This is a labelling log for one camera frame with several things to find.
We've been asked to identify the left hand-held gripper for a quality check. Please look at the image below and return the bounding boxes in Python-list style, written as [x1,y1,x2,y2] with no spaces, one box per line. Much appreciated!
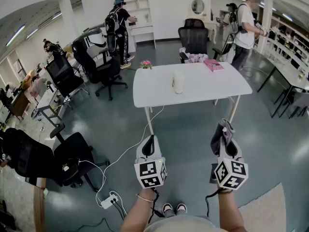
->
[134,134,168,189]

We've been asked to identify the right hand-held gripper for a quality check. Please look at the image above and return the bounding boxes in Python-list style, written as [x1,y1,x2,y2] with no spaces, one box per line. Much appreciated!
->
[211,135,249,190]

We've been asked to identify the grey cloth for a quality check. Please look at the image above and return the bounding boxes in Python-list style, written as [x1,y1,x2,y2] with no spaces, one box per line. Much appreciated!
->
[211,118,235,156]

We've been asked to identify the white lidded cup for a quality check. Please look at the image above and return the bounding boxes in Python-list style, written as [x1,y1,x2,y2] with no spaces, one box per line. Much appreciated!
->
[172,71,185,94]

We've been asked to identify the person's left forearm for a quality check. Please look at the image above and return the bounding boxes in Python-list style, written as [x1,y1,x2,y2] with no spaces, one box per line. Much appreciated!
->
[120,188,157,232]

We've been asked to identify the person's right forearm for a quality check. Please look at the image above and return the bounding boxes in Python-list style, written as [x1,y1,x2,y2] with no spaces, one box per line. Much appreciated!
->
[217,188,248,232]

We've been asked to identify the beige rug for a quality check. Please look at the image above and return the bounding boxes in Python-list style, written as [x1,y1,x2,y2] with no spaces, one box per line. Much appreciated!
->
[238,182,287,232]

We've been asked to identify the white power strip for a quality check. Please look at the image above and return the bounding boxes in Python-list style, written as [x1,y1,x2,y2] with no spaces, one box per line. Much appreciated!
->
[100,194,119,209]

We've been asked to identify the person's beige shirt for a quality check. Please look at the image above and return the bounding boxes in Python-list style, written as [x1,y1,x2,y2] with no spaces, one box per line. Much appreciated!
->
[144,214,227,232]

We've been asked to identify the pink book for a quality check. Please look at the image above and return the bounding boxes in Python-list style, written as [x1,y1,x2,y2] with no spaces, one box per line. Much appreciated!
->
[204,58,225,73]

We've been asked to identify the long white black-legged table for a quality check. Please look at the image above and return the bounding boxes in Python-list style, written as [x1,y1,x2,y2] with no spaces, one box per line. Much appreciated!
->
[257,49,309,119]

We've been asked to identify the office chair with white jacket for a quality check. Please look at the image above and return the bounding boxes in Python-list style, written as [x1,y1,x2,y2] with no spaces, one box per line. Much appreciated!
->
[71,27,128,101]

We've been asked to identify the pink patterned blanket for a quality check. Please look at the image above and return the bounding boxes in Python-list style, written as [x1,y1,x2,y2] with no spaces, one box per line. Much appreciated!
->
[180,47,209,64]

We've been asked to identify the black mesh armless chair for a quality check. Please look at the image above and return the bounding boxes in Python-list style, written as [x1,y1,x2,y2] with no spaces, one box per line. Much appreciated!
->
[45,53,90,108]

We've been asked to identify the white shelf desk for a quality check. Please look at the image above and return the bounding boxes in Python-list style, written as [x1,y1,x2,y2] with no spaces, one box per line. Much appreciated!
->
[122,0,157,49]

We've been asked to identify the black mesh highback office chair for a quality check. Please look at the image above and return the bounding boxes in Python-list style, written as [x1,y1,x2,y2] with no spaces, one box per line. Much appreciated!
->
[178,18,222,64]

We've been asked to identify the white dressing table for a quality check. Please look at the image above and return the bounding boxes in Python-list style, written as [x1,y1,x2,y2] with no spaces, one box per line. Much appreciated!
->
[187,0,218,44]

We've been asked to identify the oval vanity mirror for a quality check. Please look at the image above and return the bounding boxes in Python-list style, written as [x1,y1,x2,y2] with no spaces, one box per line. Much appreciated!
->
[191,0,205,15]

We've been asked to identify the left hand-held gripper black cable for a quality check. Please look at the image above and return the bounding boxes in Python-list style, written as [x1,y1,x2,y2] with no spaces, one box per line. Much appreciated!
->
[147,188,166,224]

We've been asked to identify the hand-held gripper black cable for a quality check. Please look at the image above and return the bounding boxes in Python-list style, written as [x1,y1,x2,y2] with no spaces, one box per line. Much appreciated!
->
[205,187,224,218]
[147,188,166,224]

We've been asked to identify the gold bracelet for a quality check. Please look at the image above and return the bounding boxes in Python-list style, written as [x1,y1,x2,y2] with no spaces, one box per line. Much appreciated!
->
[136,193,155,203]

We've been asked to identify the white cable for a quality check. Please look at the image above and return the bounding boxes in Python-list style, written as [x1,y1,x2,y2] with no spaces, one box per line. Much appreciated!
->
[78,105,165,207]

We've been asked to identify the right hand-held gripper black cable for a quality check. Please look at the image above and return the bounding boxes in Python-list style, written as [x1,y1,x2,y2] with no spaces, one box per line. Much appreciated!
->
[205,187,224,218]

